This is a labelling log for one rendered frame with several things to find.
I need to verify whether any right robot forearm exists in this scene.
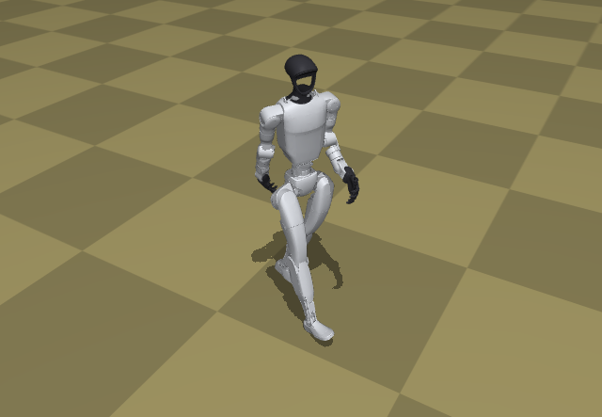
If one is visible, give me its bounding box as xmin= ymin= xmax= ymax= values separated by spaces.
xmin=255 ymin=143 xmax=271 ymax=182

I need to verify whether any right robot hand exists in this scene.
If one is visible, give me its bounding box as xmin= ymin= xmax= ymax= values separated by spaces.
xmin=258 ymin=174 xmax=277 ymax=193

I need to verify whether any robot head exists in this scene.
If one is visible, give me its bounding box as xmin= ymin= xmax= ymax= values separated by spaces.
xmin=284 ymin=55 xmax=318 ymax=104

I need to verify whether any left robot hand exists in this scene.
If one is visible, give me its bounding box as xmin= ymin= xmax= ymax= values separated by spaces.
xmin=342 ymin=167 xmax=359 ymax=204

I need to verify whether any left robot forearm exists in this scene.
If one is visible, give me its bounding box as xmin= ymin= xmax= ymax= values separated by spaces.
xmin=325 ymin=133 xmax=354 ymax=179

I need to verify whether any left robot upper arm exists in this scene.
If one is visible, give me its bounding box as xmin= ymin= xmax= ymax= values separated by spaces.
xmin=320 ymin=91 xmax=341 ymax=148

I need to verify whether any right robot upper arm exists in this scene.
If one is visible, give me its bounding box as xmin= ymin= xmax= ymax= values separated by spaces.
xmin=259 ymin=104 xmax=283 ymax=159

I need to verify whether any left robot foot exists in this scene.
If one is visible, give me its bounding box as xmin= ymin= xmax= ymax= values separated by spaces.
xmin=275 ymin=259 xmax=292 ymax=283

